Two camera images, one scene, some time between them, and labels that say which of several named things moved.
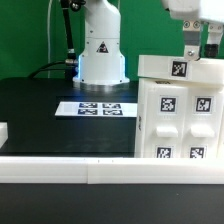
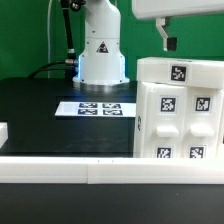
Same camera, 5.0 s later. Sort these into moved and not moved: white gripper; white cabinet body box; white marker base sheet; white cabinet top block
Moved: white gripper; white cabinet top block
Not moved: white marker base sheet; white cabinet body box
